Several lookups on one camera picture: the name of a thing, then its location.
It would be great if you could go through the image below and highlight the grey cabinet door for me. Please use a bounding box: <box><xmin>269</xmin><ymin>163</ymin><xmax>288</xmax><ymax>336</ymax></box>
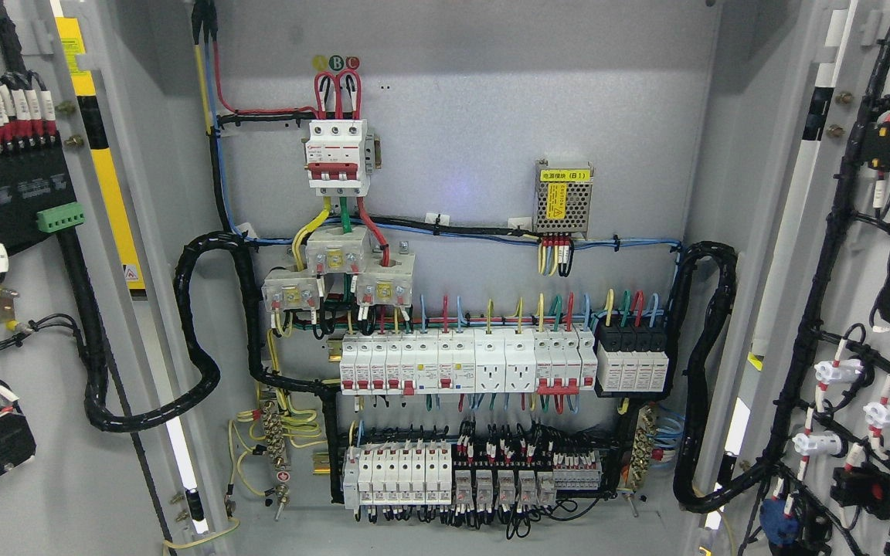
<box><xmin>0</xmin><ymin>0</ymin><xmax>237</xmax><ymax>556</ymax></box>
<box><xmin>681</xmin><ymin>0</ymin><xmax>890</xmax><ymax>556</ymax></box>

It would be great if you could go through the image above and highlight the grey current transformer group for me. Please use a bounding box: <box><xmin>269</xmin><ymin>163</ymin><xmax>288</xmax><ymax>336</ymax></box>
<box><xmin>262</xmin><ymin>225</ymin><xmax>416</xmax><ymax>319</ymax></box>

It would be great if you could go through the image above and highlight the white middle breaker row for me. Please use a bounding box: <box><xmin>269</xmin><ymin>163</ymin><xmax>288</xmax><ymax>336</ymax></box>
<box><xmin>339</xmin><ymin>327</ymin><xmax>598</xmax><ymax>395</ymax></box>

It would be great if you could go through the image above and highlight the metal mesh power supply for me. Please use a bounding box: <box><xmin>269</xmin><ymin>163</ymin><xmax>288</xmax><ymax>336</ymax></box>
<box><xmin>532</xmin><ymin>156</ymin><xmax>593</xmax><ymax>237</ymax></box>

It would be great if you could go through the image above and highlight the red white main breaker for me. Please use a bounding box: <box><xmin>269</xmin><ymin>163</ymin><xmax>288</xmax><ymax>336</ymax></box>
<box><xmin>306</xmin><ymin>119</ymin><xmax>375</xmax><ymax>198</ymax></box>

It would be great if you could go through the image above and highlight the lower relay terminal row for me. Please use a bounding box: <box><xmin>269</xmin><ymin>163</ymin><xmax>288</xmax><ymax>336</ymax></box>
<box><xmin>341</xmin><ymin>420</ymin><xmax>622</xmax><ymax>527</ymax></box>

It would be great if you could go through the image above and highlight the black surge protector block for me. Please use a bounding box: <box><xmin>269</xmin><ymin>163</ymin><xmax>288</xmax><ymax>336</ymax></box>
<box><xmin>596</xmin><ymin>324</ymin><xmax>671</xmax><ymax>400</ymax></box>

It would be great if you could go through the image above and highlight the brass left ground bar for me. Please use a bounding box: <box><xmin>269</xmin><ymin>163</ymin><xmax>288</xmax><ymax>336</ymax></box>
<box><xmin>258</xmin><ymin>388</ymin><xmax>290</xmax><ymax>521</ymax></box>

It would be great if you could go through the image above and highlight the brass ground bar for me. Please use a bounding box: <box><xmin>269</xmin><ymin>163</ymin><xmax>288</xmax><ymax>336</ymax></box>
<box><xmin>258</xmin><ymin>388</ymin><xmax>290</xmax><ymax>521</ymax></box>
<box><xmin>619</xmin><ymin>402</ymin><xmax>657</xmax><ymax>518</ymax></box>

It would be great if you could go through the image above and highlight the brass right ground bar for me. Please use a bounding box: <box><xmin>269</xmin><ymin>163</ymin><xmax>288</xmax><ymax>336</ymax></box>
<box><xmin>619</xmin><ymin>402</ymin><xmax>657</xmax><ymax>518</ymax></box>

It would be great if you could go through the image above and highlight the black digital power meter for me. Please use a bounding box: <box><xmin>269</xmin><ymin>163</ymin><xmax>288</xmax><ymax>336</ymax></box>
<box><xmin>0</xmin><ymin>145</ymin><xmax>76</xmax><ymax>247</ymax></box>

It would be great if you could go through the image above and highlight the black left cable conduit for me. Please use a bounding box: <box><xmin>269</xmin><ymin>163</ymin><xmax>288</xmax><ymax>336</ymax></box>
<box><xmin>83</xmin><ymin>230</ymin><xmax>338</xmax><ymax>433</ymax></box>

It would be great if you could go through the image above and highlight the yellow terminal post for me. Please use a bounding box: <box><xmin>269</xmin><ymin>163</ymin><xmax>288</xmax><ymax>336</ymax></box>
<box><xmin>0</xmin><ymin>287</ymin><xmax>34</xmax><ymax>334</ymax></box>

